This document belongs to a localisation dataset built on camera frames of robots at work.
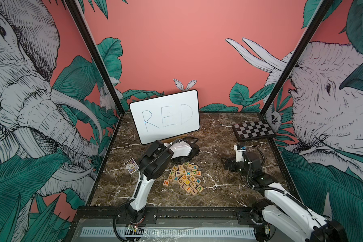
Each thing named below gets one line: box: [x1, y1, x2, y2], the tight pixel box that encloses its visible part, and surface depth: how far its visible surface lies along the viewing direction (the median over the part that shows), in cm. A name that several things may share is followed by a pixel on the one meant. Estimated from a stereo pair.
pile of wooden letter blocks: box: [162, 161, 205, 197], surface depth 86 cm
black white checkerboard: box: [231, 119, 276, 142], surface depth 109 cm
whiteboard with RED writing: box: [129, 89, 201, 145], surface depth 92 cm
